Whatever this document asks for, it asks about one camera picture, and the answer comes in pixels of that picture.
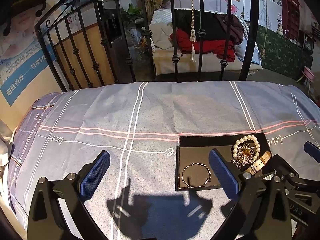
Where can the pink stool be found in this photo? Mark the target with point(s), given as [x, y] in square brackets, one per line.
[308, 74]

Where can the red phone booth cabinet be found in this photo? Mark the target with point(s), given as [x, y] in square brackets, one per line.
[291, 18]

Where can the red garment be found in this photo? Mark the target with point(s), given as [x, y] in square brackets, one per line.
[216, 47]

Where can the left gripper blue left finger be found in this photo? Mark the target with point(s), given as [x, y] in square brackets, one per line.
[46, 220]

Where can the green patterned table cloth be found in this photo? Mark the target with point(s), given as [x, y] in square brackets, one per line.
[281, 55]

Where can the white wicker swing chair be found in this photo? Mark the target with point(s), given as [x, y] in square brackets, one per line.
[170, 60]

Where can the black iron bed frame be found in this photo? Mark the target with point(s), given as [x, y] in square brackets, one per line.
[65, 8]

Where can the black jewelry tray box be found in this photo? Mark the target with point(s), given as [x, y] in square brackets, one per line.
[200, 162]

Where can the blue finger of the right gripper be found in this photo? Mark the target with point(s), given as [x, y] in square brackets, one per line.
[312, 150]
[277, 166]

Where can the thin gold bangle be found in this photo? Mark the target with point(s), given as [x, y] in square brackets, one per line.
[196, 175]

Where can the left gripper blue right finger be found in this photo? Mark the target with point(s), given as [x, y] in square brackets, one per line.
[261, 209]

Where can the black garment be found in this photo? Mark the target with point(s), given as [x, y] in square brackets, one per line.
[206, 25]

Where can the beige strap wristwatch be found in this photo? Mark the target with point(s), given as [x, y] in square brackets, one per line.
[255, 169]

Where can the dark maroon jacket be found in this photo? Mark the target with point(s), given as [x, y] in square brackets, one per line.
[236, 34]

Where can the white ceramic vase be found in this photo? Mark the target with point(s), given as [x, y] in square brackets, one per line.
[280, 30]

